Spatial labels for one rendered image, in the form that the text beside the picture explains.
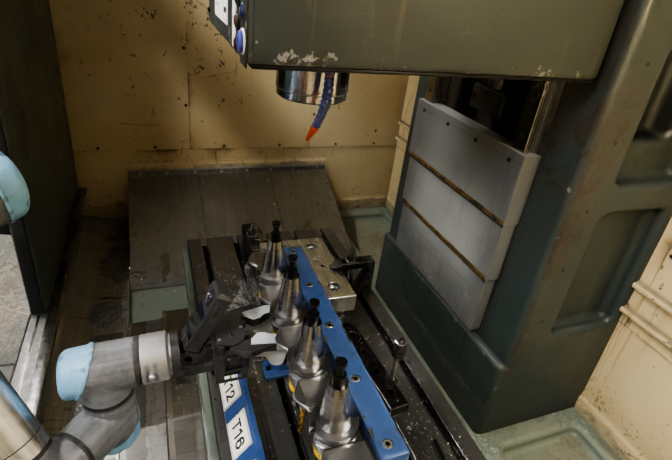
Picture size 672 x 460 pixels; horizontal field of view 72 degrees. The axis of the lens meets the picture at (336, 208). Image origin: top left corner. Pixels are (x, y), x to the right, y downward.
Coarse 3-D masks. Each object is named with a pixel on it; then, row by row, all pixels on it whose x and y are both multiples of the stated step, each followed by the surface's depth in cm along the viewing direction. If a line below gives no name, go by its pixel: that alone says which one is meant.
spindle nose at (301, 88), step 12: (276, 72) 98; (288, 72) 94; (300, 72) 93; (312, 72) 92; (324, 72) 93; (276, 84) 99; (288, 84) 95; (300, 84) 94; (312, 84) 93; (336, 84) 95; (348, 84) 100; (288, 96) 96; (300, 96) 95; (312, 96) 95; (336, 96) 97
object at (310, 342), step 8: (304, 320) 65; (320, 320) 65; (304, 328) 64; (312, 328) 64; (320, 328) 64; (304, 336) 64; (312, 336) 64; (320, 336) 65; (296, 344) 66; (304, 344) 65; (312, 344) 64; (320, 344) 65; (296, 352) 66; (304, 352) 65; (312, 352) 65; (320, 352) 66; (296, 360) 66; (304, 360) 65; (312, 360) 65; (320, 360) 66
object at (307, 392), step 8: (320, 376) 66; (328, 376) 66; (304, 384) 64; (312, 384) 64; (320, 384) 65; (296, 392) 63; (304, 392) 63; (312, 392) 63; (320, 392) 63; (296, 400) 62; (304, 400) 62; (312, 400) 62; (320, 400) 62; (304, 408) 61; (312, 408) 61
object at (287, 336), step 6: (300, 324) 75; (282, 330) 73; (288, 330) 73; (294, 330) 74; (276, 336) 72; (282, 336) 72; (288, 336) 72; (294, 336) 72; (276, 342) 71; (282, 342) 71; (288, 342) 71; (294, 342) 71; (282, 348) 70; (288, 348) 70
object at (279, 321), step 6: (276, 300) 78; (270, 306) 77; (276, 312) 75; (306, 312) 76; (270, 318) 78; (276, 318) 74; (282, 318) 74; (288, 318) 74; (294, 318) 75; (300, 318) 75; (276, 324) 75; (282, 324) 74; (288, 324) 74; (294, 324) 75
